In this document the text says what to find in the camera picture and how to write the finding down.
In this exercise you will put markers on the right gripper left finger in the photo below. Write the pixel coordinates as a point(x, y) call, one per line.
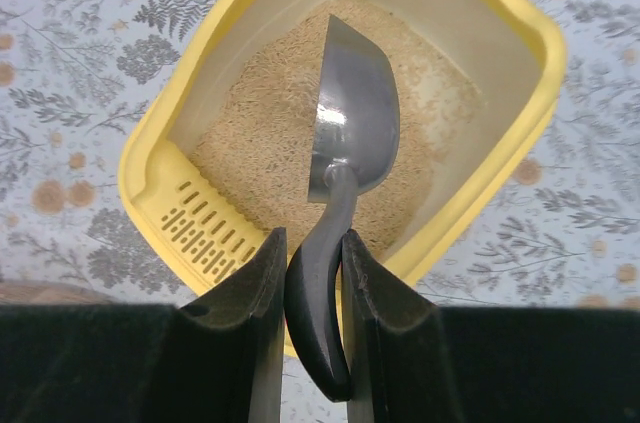
point(217, 359)

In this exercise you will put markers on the silver metal scoop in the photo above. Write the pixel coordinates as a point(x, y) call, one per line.
point(356, 139)

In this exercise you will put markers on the yellow plastic litter box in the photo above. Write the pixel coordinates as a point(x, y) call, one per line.
point(512, 51)

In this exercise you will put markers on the floral patterned table mat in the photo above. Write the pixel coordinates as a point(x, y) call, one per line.
point(68, 107)

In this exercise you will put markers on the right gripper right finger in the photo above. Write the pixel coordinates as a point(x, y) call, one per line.
point(413, 361)

